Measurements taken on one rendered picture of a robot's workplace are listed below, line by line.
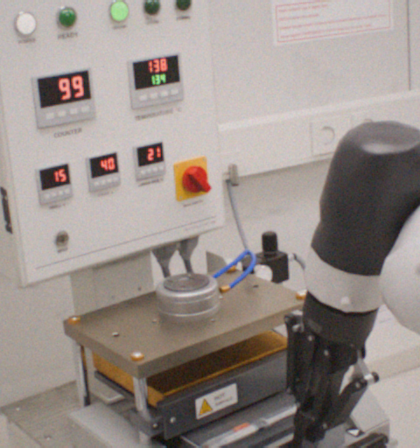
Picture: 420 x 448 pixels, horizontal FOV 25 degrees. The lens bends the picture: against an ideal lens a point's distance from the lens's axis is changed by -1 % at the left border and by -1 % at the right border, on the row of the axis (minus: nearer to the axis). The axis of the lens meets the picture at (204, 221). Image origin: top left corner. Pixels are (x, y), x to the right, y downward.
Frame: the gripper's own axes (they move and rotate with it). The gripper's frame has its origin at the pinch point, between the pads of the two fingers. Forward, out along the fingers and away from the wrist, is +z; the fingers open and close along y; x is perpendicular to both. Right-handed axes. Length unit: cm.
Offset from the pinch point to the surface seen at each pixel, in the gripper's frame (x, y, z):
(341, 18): 73, -78, -10
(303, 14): 64, -80, -11
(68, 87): -7, -45, -24
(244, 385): 0.2, -11.6, 2.5
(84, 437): -16.6, -20.5, 11.4
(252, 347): 4.9, -16.3, 2.0
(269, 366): 4.3, -12.0, 1.4
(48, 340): 5, -69, 42
